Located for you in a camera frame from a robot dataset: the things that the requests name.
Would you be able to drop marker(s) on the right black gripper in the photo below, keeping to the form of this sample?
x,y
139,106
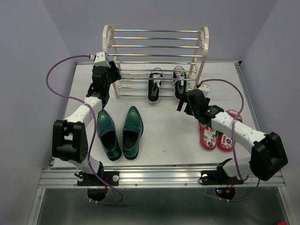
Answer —
x,y
184,99

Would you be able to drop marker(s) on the left green loafer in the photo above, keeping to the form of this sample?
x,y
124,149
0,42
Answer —
x,y
107,135

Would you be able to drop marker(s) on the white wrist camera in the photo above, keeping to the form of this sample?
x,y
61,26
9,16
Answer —
x,y
204,88
100,59

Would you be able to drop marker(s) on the pink kids sandal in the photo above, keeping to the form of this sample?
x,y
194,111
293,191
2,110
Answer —
x,y
224,142
208,137

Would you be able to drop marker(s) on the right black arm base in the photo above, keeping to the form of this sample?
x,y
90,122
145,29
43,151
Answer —
x,y
225,185

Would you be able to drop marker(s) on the green loafer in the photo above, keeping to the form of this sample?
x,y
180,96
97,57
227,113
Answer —
x,y
107,135
131,133

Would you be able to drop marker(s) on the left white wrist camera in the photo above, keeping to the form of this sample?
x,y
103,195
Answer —
x,y
100,59

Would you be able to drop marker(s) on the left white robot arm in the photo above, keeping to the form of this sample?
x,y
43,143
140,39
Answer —
x,y
69,138

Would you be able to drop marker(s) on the black sneaker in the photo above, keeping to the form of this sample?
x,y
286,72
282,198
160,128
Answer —
x,y
154,84
180,82

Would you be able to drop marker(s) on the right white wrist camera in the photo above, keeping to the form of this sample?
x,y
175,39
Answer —
x,y
204,88

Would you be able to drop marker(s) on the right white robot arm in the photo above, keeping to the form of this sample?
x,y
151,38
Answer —
x,y
267,153

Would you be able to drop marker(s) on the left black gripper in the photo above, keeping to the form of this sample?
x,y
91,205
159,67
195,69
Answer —
x,y
116,73

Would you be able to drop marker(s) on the cream and chrome shoe shelf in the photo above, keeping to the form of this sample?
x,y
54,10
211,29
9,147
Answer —
x,y
137,52

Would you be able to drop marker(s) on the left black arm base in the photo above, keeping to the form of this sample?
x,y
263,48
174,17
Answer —
x,y
97,191

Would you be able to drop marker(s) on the aluminium mounting rail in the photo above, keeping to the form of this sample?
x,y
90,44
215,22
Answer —
x,y
134,177

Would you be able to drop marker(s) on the right green loafer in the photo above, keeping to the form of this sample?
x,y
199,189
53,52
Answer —
x,y
131,133

